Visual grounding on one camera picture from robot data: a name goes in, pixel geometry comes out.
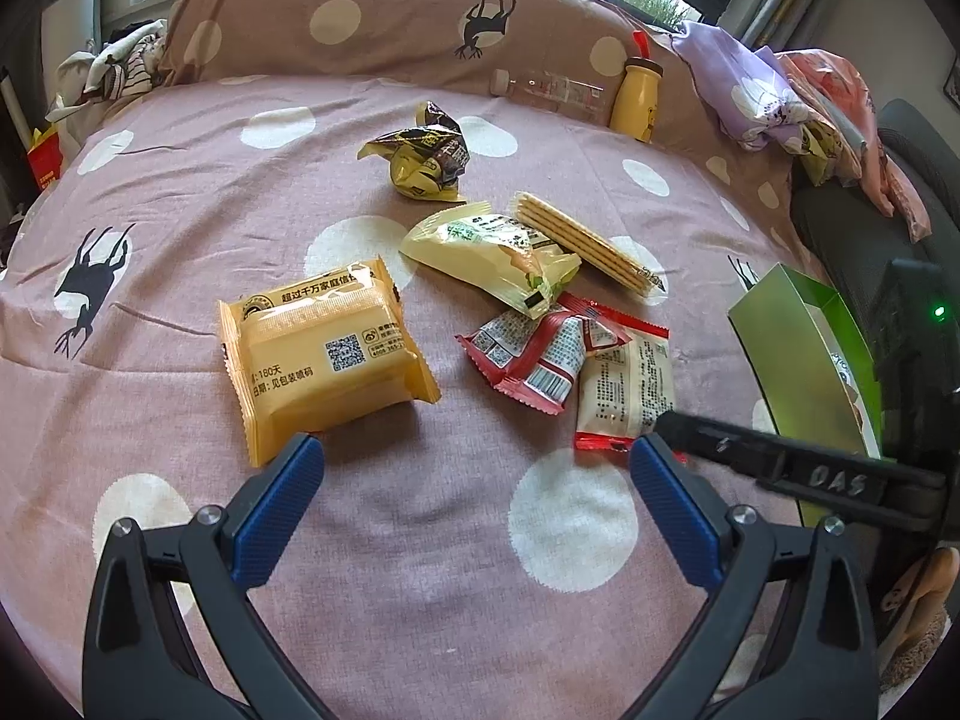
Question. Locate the pink polka dot bedsheet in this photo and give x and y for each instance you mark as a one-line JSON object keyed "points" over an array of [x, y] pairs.
{"points": [[462, 559]]}

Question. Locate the yellow patterned cloth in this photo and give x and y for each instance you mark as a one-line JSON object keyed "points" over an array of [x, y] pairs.
{"points": [[826, 155]]}

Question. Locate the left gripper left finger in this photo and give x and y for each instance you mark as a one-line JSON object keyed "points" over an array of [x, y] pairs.
{"points": [[138, 658]]}

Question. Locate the white red-edged snack packet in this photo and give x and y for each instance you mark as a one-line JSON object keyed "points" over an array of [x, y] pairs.
{"points": [[626, 381]]}

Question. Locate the black yellow snack bag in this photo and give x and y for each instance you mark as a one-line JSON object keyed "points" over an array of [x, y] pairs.
{"points": [[425, 160]]}

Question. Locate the yellow drink bottle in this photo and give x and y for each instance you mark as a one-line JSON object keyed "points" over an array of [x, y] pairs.
{"points": [[635, 108]]}

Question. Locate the pink floral cloth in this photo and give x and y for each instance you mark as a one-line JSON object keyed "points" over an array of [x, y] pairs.
{"points": [[834, 87]]}

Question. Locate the green cardboard box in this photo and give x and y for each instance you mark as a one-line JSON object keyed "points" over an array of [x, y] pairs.
{"points": [[809, 358]]}

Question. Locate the small red white packets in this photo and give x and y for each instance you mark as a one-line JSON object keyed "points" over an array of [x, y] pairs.
{"points": [[537, 362]]}

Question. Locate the clear plastic bottle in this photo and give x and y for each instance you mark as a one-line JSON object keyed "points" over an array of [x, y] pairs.
{"points": [[549, 91]]}

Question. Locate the yellow cracker packet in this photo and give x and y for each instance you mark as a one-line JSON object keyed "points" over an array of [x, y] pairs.
{"points": [[590, 246]]}

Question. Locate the purple polka dot cloth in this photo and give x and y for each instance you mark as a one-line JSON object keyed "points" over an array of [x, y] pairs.
{"points": [[754, 102]]}

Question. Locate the dark grey sofa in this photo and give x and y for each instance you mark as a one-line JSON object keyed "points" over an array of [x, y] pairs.
{"points": [[854, 241]]}

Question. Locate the white striped cloth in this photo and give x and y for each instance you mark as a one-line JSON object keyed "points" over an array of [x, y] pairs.
{"points": [[124, 69]]}

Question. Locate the orange yellow cake packet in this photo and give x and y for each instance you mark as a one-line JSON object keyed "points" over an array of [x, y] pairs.
{"points": [[314, 354]]}

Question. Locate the pale yellow snack bag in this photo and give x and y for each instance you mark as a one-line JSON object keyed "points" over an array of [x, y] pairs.
{"points": [[506, 258]]}

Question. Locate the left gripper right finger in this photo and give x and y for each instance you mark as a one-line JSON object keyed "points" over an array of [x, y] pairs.
{"points": [[819, 660]]}

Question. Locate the human foot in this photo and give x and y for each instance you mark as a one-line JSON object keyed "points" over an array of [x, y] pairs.
{"points": [[918, 601]]}

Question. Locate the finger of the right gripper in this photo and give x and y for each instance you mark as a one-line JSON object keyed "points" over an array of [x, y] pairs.
{"points": [[745, 452]]}

